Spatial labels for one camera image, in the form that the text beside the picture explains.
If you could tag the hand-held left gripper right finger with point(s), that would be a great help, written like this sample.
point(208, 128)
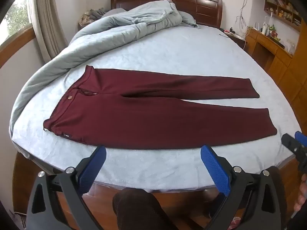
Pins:
point(215, 170)

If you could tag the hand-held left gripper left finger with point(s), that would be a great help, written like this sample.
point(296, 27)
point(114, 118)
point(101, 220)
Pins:
point(92, 170)

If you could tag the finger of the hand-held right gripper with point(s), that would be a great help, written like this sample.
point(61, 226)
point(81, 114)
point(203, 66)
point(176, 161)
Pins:
point(289, 142)
point(301, 137)

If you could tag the maroon pants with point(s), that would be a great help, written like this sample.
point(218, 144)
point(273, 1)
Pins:
point(148, 110)

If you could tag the person's right hand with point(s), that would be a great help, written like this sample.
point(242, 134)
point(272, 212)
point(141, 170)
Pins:
point(303, 194)

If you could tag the person's leg in brown trousers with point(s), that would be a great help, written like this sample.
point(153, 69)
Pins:
point(141, 210)

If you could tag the wooden desk cabinet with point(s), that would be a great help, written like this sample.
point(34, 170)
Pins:
point(278, 57)

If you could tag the white bottle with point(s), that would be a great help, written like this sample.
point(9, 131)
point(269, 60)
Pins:
point(264, 28)

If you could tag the dark nightstand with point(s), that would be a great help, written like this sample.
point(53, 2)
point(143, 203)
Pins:
point(233, 38)

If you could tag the light blue bed sheet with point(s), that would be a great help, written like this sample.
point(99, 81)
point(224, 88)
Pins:
point(168, 48)

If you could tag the grey-blue duvet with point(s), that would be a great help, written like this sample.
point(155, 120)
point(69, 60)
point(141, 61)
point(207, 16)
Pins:
point(115, 28)

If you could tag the pile of grey clothes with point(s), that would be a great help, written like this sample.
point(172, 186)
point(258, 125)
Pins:
point(92, 15)

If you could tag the beige curtain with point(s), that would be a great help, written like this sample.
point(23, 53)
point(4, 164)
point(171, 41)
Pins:
point(45, 21)

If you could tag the dark wooden headboard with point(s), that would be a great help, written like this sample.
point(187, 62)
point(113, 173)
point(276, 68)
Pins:
point(206, 7)

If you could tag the window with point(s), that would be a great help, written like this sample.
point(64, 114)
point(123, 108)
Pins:
point(16, 16)

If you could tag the wooden wall shelf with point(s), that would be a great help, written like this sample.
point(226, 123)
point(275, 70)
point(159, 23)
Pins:
point(283, 7)

